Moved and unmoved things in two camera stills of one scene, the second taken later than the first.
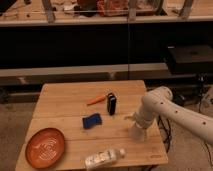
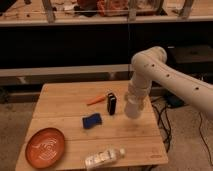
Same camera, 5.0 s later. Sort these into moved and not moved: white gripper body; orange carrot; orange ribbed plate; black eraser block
Moved: white gripper body
Not moved: orange ribbed plate; orange carrot; black eraser block
